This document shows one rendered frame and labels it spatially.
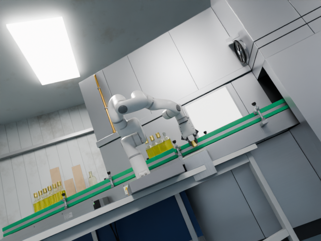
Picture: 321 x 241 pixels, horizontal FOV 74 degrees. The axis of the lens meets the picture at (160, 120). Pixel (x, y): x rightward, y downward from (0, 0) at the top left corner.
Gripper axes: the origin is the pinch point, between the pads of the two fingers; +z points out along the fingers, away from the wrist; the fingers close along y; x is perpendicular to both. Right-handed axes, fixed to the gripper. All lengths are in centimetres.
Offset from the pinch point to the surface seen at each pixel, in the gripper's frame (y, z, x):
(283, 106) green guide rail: -69, 7, -21
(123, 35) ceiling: 36, -176, -171
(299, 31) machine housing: -99, -36, -13
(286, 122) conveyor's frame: -65, 17, -16
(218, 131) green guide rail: -19.7, 3.6, -22.0
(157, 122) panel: 25, -26, -47
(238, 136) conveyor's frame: -30.7, 12.5, -17.6
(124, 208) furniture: 50, 14, 34
